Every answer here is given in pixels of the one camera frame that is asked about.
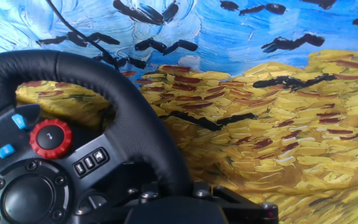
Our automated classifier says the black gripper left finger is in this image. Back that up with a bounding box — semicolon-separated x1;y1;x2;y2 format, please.
72;183;162;224

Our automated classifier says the painted wheat field mat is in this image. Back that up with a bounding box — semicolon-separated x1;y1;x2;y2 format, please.
0;0;358;224

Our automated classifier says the black steering wheel usb cable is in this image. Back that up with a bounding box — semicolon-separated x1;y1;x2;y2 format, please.
45;0;120;71

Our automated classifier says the black racing steering wheel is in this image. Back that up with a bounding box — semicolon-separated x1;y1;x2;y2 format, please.
0;49;194;224

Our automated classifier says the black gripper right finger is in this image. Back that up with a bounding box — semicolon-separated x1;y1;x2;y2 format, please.
193;182;280;224

